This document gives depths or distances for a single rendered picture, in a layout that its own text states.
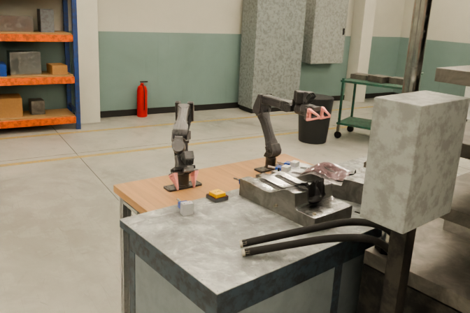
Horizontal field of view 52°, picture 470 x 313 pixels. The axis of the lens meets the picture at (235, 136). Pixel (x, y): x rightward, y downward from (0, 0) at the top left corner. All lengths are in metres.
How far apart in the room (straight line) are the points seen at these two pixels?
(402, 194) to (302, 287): 0.68
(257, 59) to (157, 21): 1.74
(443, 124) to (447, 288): 0.64
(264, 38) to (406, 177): 6.76
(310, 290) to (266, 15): 6.45
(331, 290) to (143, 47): 6.05
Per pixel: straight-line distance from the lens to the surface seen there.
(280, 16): 8.29
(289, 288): 1.97
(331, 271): 2.15
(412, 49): 1.87
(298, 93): 2.59
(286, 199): 2.20
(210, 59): 8.23
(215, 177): 2.69
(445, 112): 1.59
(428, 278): 1.98
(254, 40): 8.06
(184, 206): 2.18
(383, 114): 1.52
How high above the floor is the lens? 1.71
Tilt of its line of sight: 15 degrees down
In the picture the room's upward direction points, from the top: 3 degrees clockwise
